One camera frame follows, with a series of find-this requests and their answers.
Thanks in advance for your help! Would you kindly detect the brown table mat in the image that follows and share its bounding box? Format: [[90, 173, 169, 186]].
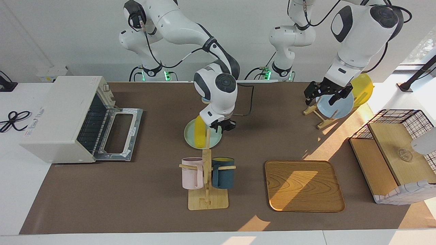
[[19, 81, 436, 235]]

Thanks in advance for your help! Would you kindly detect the white cylindrical object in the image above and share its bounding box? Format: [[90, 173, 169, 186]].
[[411, 128, 436, 155]]

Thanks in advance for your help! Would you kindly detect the wooden serving tray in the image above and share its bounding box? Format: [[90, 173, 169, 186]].
[[265, 160, 345, 213]]

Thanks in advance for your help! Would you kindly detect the yellow corn cob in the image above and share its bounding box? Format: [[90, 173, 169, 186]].
[[194, 115, 209, 149]]

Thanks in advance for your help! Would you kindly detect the pale green plate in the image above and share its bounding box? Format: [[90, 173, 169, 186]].
[[184, 117, 222, 149]]

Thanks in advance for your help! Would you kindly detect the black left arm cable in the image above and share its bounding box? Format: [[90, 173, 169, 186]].
[[288, 0, 412, 72]]

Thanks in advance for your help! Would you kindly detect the wooden plate rack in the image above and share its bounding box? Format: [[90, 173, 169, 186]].
[[303, 99, 339, 130]]

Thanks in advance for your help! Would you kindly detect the black clamp device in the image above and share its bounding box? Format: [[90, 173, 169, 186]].
[[0, 70, 18, 92]]

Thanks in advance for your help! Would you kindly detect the black base cable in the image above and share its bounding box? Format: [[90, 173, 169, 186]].
[[245, 53, 277, 81], [129, 66, 143, 82]]

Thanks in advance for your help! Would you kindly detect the pink mug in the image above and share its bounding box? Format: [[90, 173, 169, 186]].
[[181, 157, 204, 190]]

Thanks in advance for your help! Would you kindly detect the light blue plate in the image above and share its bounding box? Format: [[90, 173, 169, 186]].
[[316, 89, 355, 119]]

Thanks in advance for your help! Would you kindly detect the black camera stand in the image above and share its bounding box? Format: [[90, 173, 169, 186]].
[[397, 54, 436, 93]]

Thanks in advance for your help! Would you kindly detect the small clear glass object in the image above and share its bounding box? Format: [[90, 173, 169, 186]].
[[397, 149, 414, 162]]

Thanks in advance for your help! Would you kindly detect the black right base cable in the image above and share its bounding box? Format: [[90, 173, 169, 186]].
[[129, 66, 143, 82]]

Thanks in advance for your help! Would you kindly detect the white toaster oven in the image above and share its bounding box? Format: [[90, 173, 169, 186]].
[[20, 76, 143, 164]]

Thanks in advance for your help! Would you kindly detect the yellow plate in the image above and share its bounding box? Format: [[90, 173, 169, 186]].
[[349, 73, 374, 108]]

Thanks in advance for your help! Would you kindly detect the wooden mug rack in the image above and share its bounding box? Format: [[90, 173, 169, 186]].
[[179, 128, 236, 211]]

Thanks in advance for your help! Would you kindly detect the wire basket wooden shelf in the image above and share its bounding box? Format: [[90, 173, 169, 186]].
[[349, 109, 436, 205]]

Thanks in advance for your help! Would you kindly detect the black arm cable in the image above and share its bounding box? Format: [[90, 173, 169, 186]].
[[288, 0, 412, 72], [128, 14, 254, 117]]

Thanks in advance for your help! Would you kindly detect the coiled black power cable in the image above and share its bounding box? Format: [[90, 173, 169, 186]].
[[0, 111, 32, 133]]

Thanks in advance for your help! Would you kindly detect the black left base cable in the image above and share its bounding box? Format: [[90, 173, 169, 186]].
[[245, 53, 277, 81]]

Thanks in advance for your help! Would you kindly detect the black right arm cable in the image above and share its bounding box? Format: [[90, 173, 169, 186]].
[[128, 14, 254, 117]]

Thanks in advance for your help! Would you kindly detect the white wall socket box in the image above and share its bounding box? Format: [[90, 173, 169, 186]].
[[36, 66, 68, 83]]

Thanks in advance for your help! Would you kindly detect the dark teal mug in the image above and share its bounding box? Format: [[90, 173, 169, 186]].
[[212, 157, 235, 190]]

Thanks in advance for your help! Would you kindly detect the glass oven door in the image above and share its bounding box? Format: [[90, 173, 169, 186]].
[[94, 107, 143, 162]]

